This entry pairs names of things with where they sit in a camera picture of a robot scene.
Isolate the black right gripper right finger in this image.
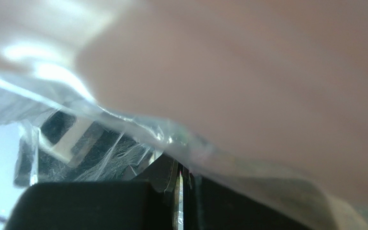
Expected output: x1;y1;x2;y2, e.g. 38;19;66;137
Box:
183;168;318;230

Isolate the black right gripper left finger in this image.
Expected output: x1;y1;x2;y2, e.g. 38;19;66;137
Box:
5;155;179;230

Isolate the clear zip top bag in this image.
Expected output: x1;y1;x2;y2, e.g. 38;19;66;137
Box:
0;0;368;230

